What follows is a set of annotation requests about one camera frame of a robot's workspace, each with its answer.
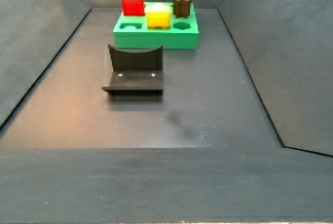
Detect black curved fixture stand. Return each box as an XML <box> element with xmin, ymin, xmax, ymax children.
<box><xmin>103</xmin><ymin>45</ymin><xmax>165</xmax><ymax>93</ymax></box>

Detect red square block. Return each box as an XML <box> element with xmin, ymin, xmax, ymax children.
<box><xmin>120</xmin><ymin>0</ymin><xmax>144</xmax><ymax>17</ymax></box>

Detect green shape sorter base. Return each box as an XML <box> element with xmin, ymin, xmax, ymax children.
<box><xmin>114</xmin><ymin>4</ymin><xmax>199</xmax><ymax>50</ymax></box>

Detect yellow pentagon block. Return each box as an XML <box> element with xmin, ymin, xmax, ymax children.
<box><xmin>146</xmin><ymin>3</ymin><xmax>170</xmax><ymax>29</ymax></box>

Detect brown star block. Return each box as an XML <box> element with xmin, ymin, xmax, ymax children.
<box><xmin>173</xmin><ymin>0</ymin><xmax>191</xmax><ymax>18</ymax></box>

